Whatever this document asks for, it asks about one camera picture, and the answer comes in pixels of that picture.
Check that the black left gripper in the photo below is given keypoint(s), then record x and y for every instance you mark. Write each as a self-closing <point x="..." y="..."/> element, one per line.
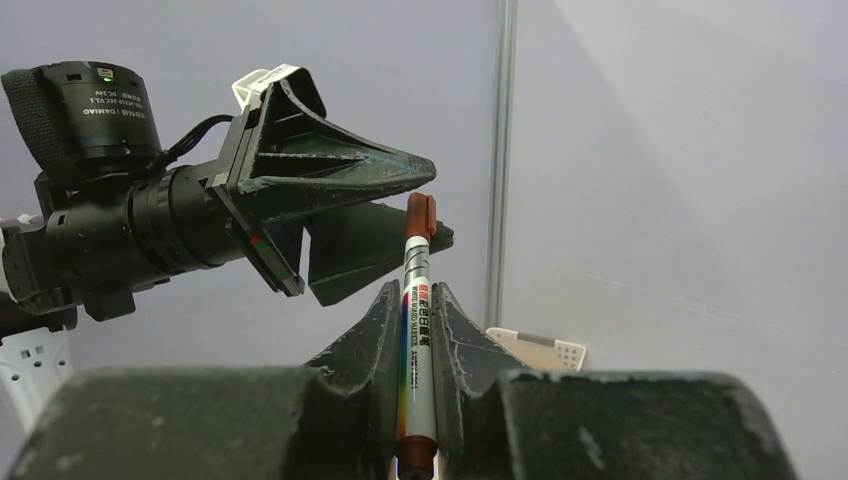
<point x="282" y="159"/>

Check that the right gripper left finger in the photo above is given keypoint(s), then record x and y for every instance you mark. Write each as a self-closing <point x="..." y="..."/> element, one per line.
<point x="333" y="417"/>

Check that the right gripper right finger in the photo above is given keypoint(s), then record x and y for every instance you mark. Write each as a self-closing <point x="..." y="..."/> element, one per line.
<point x="499" y="419"/>

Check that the red whiteboard marker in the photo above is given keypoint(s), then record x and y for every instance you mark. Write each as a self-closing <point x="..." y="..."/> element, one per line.
<point x="416" y="445"/>

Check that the red marker cap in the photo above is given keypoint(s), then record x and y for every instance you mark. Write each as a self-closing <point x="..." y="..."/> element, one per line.
<point x="421" y="218"/>

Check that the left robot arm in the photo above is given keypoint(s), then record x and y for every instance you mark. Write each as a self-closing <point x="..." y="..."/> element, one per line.
<point x="90" y="128"/>

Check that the white plastic basket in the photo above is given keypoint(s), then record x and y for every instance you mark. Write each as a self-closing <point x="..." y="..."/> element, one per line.
<point x="538" y="352"/>

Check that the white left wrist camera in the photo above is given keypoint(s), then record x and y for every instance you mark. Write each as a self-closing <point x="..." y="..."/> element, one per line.
<point x="249" y="88"/>

